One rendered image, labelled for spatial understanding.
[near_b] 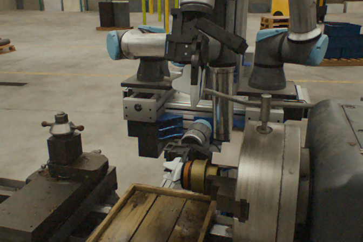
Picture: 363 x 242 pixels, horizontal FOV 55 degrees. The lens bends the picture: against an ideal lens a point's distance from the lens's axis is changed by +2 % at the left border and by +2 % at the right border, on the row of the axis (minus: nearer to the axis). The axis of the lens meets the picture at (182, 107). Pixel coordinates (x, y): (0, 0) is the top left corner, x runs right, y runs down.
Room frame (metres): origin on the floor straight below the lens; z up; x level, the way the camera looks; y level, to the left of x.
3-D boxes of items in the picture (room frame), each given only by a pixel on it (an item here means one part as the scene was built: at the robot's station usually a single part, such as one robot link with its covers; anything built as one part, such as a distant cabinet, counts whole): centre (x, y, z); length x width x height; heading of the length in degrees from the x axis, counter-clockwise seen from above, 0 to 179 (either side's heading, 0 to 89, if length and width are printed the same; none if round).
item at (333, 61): (7.33, -3.29, 0.39); 1.20 x 0.80 x 0.79; 92
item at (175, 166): (0.81, 0.03, 1.09); 0.09 x 0.06 x 0.03; 163
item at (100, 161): (0.98, 0.35, 0.99); 0.20 x 0.10 x 0.05; 74
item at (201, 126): (1.06, -0.05, 1.07); 0.11 x 0.08 x 0.09; 163
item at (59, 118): (0.99, 0.38, 1.17); 0.04 x 0.04 x 0.03
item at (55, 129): (0.99, 0.38, 1.13); 0.08 x 0.08 x 0.03
